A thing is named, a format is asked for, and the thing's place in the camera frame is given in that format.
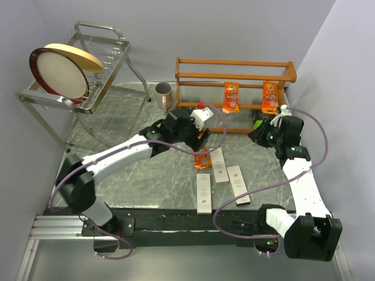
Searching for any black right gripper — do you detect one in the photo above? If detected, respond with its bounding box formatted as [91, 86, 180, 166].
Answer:
[247, 118, 284, 148]

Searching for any black green razor box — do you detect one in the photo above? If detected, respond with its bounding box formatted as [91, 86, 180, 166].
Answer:
[252, 110, 266, 130]

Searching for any orange razor pack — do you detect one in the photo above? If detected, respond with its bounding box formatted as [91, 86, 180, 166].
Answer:
[261, 81, 278, 114]
[222, 82, 240, 114]
[193, 145, 212, 171]

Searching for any white box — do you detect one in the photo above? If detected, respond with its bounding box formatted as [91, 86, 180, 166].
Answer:
[227, 166, 251, 206]
[210, 148, 229, 183]
[196, 174, 212, 215]

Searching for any orange wooden shelf rack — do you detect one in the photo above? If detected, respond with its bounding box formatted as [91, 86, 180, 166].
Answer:
[175, 57, 297, 133]

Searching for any steel dish rack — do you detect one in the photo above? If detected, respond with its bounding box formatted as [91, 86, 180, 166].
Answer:
[15, 21, 151, 153]

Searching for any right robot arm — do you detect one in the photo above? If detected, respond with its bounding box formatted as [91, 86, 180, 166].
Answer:
[248, 116, 343, 262]

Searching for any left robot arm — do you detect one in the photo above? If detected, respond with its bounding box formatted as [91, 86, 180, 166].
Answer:
[56, 107, 213, 235]

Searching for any pink mug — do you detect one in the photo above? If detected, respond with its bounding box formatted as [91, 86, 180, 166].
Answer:
[155, 82, 173, 112]

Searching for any tan wooden plate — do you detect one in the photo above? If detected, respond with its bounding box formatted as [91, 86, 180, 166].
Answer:
[45, 43, 104, 73]

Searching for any red rimmed white plate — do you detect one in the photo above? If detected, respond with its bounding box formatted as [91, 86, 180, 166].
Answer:
[29, 47, 89, 104]

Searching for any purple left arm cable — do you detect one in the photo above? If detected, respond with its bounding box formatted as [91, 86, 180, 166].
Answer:
[48, 102, 228, 260]

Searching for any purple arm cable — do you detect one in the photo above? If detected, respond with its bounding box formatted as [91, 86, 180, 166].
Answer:
[48, 102, 228, 260]
[213, 107, 328, 256]

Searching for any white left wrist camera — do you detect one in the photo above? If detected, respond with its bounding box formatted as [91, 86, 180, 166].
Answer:
[190, 102, 214, 131]

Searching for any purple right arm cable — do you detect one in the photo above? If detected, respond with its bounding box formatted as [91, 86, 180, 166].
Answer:
[213, 107, 328, 256]

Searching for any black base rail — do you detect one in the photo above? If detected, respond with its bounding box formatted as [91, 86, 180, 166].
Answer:
[42, 206, 291, 254]

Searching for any aluminium frame rail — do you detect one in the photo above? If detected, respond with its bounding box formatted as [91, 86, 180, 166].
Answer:
[16, 215, 115, 281]

